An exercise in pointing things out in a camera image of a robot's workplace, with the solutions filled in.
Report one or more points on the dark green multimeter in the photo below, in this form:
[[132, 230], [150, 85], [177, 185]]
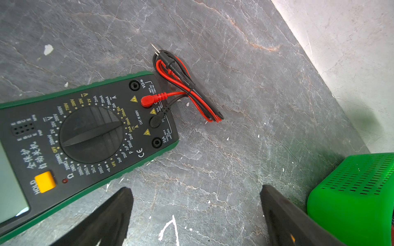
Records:
[[59, 147]]

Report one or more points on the green plastic basket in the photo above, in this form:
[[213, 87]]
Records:
[[355, 202]]

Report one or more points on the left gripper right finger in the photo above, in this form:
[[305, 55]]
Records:
[[288, 225]]

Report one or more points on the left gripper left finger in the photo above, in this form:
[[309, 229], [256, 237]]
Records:
[[106, 226]]

